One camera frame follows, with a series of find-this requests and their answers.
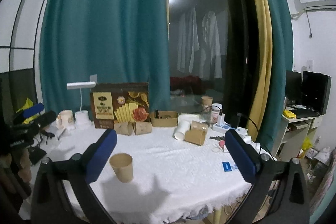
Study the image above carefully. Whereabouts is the brown paper cup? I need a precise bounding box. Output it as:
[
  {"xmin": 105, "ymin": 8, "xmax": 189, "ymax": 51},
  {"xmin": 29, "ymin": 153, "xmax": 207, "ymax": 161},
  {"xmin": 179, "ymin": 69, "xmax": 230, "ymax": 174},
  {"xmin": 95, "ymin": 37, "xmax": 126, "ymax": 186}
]
[{"xmin": 109, "ymin": 153, "xmax": 133, "ymax": 183}]

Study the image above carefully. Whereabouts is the lying brown cup left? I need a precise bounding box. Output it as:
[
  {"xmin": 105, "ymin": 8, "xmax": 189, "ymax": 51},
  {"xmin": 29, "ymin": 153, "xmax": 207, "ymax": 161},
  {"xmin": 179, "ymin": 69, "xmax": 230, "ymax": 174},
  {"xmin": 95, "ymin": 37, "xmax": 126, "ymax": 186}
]
[{"xmin": 113, "ymin": 122, "xmax": 133, "ymax": 136}]

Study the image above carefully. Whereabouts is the lying brown cup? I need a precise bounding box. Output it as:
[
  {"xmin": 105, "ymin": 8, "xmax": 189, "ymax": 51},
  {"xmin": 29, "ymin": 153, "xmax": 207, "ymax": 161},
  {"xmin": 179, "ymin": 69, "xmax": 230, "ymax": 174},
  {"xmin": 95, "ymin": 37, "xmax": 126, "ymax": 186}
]
[
  {"xmin": 185, "ymin": 129, "xmax": 206, "ymax": 145},
  {"xmin": 113, "ymin": 122, "xmax": 133, "ymax": 136},
  {"xmin": 190, "ymin": 121, "xmax": 209, "ymax": 134}
]

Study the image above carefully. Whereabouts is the lying brown cup open mouth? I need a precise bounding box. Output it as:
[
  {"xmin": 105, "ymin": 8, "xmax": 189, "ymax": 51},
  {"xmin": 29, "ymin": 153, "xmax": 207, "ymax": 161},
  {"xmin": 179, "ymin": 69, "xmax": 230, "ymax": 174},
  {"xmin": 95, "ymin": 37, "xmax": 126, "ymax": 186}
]
[{"xmin": 133, "ymin": 122, "xmax": 152, "ymax": 135}]

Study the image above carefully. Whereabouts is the lying brown cup right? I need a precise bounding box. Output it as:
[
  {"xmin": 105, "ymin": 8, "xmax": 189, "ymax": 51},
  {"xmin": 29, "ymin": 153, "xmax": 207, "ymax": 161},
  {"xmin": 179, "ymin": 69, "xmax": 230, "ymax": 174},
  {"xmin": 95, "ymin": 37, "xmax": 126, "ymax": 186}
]
[{"xmin": 185, "ymin": 129, "xmax": 206, "ymax": 145}]

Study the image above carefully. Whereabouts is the lying brown cup behind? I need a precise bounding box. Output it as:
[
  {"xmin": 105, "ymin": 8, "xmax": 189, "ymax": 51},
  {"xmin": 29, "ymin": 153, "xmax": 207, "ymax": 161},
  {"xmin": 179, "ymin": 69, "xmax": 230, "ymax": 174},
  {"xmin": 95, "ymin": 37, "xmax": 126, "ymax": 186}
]
[{"xmin": 190, "ymin": 121, "xmax": 209, "ymax": 134}]

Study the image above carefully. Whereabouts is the upright brown cup far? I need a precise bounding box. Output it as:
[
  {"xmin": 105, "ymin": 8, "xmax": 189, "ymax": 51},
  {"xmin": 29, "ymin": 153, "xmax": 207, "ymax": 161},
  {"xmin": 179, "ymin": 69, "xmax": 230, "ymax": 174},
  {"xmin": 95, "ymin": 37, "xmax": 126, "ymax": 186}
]
[{"xmin": 202, "ymin": 96, "xmax": 213, "ymax": 112}]

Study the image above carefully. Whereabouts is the white paper cup lying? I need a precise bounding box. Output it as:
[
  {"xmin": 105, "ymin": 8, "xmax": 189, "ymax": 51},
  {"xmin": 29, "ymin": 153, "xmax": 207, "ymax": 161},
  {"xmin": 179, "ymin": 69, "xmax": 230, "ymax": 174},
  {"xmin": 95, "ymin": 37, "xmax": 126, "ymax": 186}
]
[{"xmin": 174, "ymin": 121, "xmax": 191, "ymax": 141}]

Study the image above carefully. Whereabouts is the person left hand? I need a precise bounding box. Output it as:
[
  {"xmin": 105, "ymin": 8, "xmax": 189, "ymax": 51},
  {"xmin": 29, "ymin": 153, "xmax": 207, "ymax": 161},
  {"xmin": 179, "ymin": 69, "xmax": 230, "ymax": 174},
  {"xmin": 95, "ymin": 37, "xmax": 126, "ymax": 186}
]
[{"xmin": 1, "ymin": 148, "xmax": 32, "ymax": 200}]

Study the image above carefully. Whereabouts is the blue card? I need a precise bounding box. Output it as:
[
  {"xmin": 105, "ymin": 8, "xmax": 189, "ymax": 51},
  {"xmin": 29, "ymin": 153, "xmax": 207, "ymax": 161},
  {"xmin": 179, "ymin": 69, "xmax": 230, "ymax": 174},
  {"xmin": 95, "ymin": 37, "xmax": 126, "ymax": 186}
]
[{"xmin": 222, "ymin": 161, "xmax": 238, "ymax": 172}]

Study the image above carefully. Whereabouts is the white cartoon mug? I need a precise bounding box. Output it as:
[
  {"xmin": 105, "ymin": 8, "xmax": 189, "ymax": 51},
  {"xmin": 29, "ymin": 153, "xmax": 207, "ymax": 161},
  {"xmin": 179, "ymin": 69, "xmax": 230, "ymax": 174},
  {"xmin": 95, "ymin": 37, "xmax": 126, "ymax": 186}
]
[{"xmin": 55, "ymin": 110, "xmax": 75, "ymax": 130}]

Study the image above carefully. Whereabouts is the black key bunch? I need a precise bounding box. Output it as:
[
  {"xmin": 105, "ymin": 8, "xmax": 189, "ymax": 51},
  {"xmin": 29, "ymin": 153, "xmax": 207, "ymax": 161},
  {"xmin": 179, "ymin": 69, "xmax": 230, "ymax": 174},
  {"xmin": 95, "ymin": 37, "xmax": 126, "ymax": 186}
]
[{"xmin": 210, "ymin": 136, "xmax": 225, "ymax": 141}]

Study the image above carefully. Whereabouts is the white power strip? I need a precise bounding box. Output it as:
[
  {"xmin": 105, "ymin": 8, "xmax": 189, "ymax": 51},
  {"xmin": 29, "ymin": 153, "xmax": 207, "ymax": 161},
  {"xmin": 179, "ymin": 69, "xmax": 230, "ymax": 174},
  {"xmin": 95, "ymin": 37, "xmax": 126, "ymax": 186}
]
[{"xmin": 212, "ymin": 123, "xmax": 248, "ymax": 138}]

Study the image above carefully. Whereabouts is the black power adapter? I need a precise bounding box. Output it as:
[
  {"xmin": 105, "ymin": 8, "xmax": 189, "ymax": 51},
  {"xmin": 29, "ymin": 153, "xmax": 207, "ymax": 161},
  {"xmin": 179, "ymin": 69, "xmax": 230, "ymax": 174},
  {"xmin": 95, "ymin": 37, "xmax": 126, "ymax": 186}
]
[{"xmin": 231, "ymin": 113, "xmax": 242, "ymax": 128}]

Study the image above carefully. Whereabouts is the white desk lamp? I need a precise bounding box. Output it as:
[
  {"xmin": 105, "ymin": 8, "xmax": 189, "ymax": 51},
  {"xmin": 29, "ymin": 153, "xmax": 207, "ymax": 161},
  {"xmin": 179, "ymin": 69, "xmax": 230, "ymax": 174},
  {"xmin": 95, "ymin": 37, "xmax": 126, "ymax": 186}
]
[{"xmin": 66, "ymin": 81, "xmax": 96, "ymax": 129}]

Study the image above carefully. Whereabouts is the white charger plug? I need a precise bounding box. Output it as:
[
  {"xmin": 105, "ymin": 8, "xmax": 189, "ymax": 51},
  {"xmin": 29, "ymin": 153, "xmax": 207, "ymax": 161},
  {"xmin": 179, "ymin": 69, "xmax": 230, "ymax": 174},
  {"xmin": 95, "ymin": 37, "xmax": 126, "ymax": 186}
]
[{"xmin": 217, "ymin": 113, "xmax": 225, "ymax": 127}]

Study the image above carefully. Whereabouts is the white computer desk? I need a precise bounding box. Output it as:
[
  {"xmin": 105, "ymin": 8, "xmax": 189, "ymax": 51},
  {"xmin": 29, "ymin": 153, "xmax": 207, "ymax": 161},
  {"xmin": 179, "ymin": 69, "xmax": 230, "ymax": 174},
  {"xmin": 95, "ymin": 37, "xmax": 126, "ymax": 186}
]
[{"xmin": 271, "ymin": 115, "xmax": 323, "ymax": 161}]

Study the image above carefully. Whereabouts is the brown cracker box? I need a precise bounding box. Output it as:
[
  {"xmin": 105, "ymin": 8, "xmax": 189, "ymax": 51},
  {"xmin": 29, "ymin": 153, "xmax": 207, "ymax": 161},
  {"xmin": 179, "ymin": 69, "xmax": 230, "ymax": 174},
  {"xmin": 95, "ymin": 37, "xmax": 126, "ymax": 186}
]
[{"xmin": 90, "ymin": 83, "xmax": 149, "ymax": 129}]

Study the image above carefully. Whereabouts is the white lace tablecloth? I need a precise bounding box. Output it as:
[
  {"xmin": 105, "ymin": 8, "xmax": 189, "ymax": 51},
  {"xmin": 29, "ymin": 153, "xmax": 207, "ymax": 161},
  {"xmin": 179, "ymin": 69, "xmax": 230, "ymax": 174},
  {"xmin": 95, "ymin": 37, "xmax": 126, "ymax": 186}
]
[{"xmin": 31, "ymin": 118, "xmax": 276, "ymax": 224}]

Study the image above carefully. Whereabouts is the clear jar white lid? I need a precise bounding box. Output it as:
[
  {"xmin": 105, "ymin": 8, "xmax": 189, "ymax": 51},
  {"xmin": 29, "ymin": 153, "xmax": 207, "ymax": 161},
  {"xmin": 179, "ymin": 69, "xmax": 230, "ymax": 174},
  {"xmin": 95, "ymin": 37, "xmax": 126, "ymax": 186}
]
[{"xmin": 210, "ymin": 103, "xmax": 223, "ymax": 124}]

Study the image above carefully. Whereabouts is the yellow object on desk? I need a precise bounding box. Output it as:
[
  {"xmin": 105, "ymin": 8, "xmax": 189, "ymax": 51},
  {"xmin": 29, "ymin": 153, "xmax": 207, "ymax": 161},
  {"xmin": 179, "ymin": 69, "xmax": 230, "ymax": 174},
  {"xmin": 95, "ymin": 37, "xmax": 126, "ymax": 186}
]
[{"xmin": 282, "ymin": 110, "xmax": 296, "ymax": 119}]

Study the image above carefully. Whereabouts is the brown paper food tray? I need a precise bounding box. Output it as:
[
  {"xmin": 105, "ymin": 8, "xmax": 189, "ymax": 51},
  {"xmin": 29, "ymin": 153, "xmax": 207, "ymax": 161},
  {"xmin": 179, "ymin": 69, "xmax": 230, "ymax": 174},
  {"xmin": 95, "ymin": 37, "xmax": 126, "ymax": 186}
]
[{"xmin": 149, "ymin": 110, "xmax": 179, "ymax": 127}]

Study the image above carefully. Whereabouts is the black computer monitor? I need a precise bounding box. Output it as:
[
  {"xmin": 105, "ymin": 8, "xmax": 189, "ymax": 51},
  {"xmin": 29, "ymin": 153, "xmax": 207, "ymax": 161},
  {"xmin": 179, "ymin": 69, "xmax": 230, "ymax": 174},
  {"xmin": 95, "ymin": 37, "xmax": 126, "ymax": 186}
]
[{"xmin": 285, "ymin": 71, "xmax": 331, "ymax": 119}]

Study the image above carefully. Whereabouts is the teal curtain left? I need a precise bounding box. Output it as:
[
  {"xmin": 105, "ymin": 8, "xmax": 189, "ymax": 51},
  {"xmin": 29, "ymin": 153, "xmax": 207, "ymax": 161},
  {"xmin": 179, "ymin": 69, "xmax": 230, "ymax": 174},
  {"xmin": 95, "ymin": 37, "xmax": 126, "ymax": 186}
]
[{"xmin": 39, "ymin": 0, "xmax": 170, "ymax": 112}]

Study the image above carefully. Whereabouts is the teal curtain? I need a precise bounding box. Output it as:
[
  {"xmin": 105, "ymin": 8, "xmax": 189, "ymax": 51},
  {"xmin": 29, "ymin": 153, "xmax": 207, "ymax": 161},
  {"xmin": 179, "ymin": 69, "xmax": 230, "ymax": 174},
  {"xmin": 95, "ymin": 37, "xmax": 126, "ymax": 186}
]
[
  {"xmin": 257, "ymin": 0, "xmax": 293, "ymax": 150},
  {"xmin": 39, "ymin": 0, "xmax": 170, "ymax": 112}
]

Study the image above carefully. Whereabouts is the yellow curtain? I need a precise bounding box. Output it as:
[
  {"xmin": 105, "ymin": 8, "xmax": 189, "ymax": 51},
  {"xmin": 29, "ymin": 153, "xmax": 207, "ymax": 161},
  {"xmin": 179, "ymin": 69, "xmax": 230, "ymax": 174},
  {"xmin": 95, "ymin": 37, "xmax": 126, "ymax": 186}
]
[{"xmin": 247, "ymin": 0, "xmax": 273, "ymax": 141}]

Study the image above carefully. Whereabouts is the teal curtain right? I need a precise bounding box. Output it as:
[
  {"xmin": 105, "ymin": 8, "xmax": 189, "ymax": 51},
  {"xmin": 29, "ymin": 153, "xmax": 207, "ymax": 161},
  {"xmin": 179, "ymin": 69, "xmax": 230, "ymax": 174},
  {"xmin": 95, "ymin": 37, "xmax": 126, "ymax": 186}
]
[{"xmin": 257, "ymin": 0, "xmax": 293, "ymax": 150}]

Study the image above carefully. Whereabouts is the white air conditioner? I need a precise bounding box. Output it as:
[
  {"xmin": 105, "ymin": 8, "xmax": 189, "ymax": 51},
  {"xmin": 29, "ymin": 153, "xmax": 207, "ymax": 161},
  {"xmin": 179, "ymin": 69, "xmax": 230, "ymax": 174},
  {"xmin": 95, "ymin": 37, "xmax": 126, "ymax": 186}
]
[{"xmin": 291, "ymin": 0, "xmax": 335, "ymax": 20}]

